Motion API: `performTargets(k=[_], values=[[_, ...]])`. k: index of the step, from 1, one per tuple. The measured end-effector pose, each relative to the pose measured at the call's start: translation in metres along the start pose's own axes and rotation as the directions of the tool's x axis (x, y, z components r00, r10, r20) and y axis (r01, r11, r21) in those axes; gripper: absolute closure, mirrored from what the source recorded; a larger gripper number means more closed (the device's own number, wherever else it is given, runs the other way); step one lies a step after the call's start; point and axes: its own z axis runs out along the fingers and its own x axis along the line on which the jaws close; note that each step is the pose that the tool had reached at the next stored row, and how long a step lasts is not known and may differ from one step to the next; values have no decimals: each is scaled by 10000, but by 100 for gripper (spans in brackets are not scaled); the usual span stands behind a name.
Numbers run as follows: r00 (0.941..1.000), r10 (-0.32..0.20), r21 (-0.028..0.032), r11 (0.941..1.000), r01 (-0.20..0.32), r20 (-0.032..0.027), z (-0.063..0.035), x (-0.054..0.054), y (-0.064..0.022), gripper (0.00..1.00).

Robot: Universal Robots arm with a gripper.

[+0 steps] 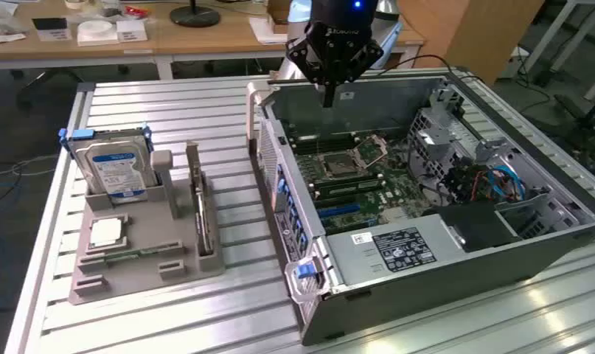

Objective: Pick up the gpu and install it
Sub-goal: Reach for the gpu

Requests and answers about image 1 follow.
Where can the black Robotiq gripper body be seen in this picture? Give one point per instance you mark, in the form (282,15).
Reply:
(341,40)

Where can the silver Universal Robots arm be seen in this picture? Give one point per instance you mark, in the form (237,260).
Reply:
(291,68)

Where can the white flat booklet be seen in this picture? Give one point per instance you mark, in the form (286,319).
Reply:
(267,31)

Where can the brown cardboard box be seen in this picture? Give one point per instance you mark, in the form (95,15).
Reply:
(279,11)

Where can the wooden desk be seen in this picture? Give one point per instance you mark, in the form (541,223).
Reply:
(203,40)

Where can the wooden cabinet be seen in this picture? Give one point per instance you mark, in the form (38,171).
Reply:
(484,37)

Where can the black round lamp base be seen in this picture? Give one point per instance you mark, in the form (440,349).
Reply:
(195,16)

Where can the metal socket cover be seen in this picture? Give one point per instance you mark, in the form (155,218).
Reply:
(371,149)

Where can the metal disk bay cage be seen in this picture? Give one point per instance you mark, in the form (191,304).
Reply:
(436,147)

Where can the CPU socket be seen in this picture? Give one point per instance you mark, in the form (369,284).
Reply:
(338,164)

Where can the blue slot clip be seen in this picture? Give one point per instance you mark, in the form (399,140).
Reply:
(294,216)
(303,246)
(299,231)
(279,182)

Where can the small white labelled box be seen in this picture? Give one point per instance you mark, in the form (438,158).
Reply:
(131,31)

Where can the green motherboard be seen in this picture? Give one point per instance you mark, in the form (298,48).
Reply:
(381,184)

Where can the small red item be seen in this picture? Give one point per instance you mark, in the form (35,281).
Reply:
(135,12)

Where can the green RAM stick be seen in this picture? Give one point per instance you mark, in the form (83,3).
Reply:
(351,188)
(130,252)

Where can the blue expansion slot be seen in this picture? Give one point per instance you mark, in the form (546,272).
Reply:
(339,211)

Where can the beige tape roll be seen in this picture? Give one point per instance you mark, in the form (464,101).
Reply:
(74,3)

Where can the hard disk blue carrier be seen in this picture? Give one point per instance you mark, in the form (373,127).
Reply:
(115,169)

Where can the white box black lid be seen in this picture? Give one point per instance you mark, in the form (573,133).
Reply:
(51,29)

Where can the grey power supply unit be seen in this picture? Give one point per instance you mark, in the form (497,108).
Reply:
(375,254)

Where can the blue case release latch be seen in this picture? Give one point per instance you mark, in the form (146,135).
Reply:
(307,272)

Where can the white paper slip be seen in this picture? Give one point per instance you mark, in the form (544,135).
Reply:
(7,37)

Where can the clear plastic bag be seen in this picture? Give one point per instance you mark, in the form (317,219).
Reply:
(2,22)

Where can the silver CPU chip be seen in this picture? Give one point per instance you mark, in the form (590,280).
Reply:
(106,233)

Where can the grey open PC case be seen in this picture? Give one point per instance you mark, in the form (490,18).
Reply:
(425,295)

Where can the grey parts rack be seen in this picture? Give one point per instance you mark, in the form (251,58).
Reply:
(145,273)

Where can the white desk frame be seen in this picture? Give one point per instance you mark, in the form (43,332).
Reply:
(568,33)

